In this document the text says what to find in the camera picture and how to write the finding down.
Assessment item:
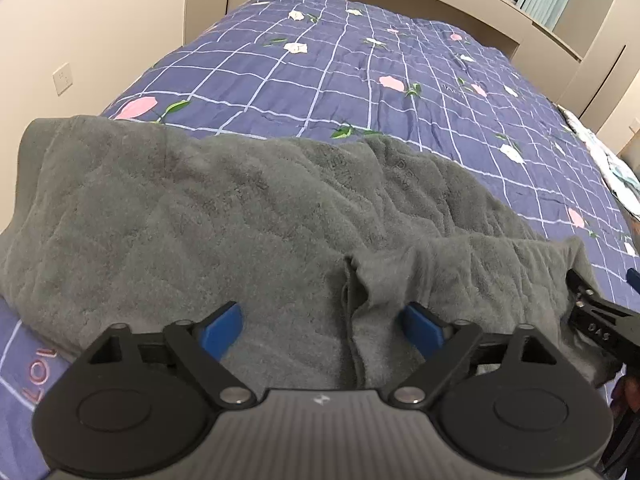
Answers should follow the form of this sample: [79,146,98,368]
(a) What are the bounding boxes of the light blue crumpled blanket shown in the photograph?
[559,105,640,203]

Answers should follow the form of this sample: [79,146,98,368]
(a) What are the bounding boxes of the blue checked floral quilt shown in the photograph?
[0,0,640,480]

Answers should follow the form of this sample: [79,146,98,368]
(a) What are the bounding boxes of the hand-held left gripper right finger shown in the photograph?
[389,301,558,408]

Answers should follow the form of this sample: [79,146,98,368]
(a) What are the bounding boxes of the grey fleece blanket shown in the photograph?
[0,115,623,396]

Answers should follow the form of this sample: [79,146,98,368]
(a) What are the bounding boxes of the white wall socket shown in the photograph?
[52,62,74,96]

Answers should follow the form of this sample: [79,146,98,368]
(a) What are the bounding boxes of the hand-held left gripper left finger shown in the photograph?
[85,301,258,408]

